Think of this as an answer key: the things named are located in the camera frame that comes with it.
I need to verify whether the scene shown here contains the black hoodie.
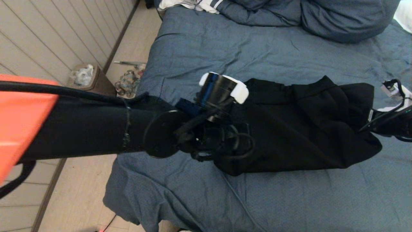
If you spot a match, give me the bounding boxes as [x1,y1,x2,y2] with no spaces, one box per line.
[214,76,383,177]

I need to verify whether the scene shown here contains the multicoloured cloth bundle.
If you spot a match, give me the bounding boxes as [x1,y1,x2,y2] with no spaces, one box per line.
[115,69,144,98]

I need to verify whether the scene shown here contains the white pillow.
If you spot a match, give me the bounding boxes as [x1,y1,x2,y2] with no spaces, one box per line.
[393,0,412,35]

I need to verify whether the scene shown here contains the blue bed cover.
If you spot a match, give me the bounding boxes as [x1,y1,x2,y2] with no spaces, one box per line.
[103,6,412,232]

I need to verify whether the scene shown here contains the thin grey rod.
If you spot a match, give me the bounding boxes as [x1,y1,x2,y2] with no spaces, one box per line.
[114,60,147,66]

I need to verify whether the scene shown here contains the bunched blue duvet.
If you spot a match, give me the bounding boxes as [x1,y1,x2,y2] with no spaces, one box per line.
[217,0,401,44]

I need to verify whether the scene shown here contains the brown trash bin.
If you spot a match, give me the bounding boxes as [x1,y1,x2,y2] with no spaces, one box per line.
[69,63,117,96]

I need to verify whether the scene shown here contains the white striped garment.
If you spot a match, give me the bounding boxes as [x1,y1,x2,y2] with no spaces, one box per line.
[158,0,226,15]

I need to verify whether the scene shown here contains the clear plastic bin bag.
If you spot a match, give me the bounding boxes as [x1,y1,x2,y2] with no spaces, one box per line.
[70,64,94,87]

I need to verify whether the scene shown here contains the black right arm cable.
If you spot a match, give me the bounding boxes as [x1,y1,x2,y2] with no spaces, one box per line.
[358,80,412,143]

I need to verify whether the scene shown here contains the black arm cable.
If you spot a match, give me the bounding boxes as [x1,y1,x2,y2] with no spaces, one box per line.
[358,80,412,143]
[0,81,255,198]

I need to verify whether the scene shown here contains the floor cable with red light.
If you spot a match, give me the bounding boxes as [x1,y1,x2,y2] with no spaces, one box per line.
[97,215,116,232]

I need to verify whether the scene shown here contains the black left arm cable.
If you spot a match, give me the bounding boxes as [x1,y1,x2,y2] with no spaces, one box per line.
[0,81,255,198]

